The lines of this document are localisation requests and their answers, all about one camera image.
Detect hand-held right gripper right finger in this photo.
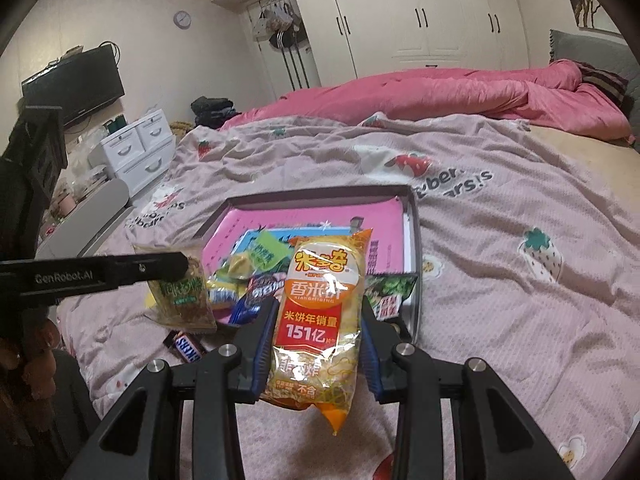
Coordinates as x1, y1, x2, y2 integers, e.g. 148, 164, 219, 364
359, 300, 576, 480

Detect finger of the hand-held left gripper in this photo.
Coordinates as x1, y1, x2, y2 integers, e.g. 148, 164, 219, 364
107, 251, 188, 289

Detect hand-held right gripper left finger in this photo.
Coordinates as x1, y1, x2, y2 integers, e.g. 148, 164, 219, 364
75, 297, 281, 480

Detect clear cracker packet green label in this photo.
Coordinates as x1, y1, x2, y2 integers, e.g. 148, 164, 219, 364
132, 244, 218, 333

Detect blue snack packet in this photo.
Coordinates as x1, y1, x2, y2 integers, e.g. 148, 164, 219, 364
230, 272, 281, 328

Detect yellow orange rice cracker packet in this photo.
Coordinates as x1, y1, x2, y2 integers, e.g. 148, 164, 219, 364
260, 227, 375, 436

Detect dark green snack packet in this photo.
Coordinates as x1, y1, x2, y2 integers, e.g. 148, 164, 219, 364
362, 272, 420, 323

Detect clear packet with yellow pastry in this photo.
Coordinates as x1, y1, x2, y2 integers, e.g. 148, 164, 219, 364
215, 252, 261, 286

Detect green milk snack packet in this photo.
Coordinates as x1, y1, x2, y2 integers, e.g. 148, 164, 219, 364
245, 230, 293, 273

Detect dark shallow box tray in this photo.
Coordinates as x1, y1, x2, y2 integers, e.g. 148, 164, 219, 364
192, 185, 423, 343

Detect person's left hand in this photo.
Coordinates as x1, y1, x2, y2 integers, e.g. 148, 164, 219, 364
30, 317, 63, 361

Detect clear plastic bag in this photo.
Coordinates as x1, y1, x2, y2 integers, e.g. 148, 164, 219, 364
65, 127, 108, 181

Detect white rounded table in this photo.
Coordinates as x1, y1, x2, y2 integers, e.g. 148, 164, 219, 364
37, 177, 133, 261

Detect round cracker packet yellow wrapper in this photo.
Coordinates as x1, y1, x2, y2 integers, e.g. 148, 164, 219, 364
206, 277, 246, 311

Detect brown chocolate bar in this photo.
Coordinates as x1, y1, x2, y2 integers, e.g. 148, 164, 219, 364
164, 330, 207, 363

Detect black flat television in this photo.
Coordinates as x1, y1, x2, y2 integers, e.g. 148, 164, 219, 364
21, 44, 126, 128

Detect white drawer cabinet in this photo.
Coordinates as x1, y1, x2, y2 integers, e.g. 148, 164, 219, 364
89, 108, 177, 196

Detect pink strawberry printed blanket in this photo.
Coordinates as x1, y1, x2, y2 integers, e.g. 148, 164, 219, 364
55, 112, 640, 480

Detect pink book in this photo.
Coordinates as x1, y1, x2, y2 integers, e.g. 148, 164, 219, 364
202, 197, 413, 311

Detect pile of dark clothes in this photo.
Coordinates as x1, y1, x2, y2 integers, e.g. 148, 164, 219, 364
190, 96, 238, 128

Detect pink quilt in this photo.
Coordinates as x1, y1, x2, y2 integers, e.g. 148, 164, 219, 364
217, 59, 636, 143

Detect hanging bags on door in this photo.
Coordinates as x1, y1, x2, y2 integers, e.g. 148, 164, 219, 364
250, 0, 308, 91

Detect beige bed sheet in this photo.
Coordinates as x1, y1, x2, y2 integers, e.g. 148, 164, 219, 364
527, 122, 640, 171

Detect white wardrobe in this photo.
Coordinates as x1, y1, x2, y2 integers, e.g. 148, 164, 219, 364
202, 0, 531, 96

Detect striped pillow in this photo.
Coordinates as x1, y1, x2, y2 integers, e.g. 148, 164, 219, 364
575, 62, 631, 111

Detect grey padded headboard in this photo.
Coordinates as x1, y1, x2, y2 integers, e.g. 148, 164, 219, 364
547, 29, 640, 151

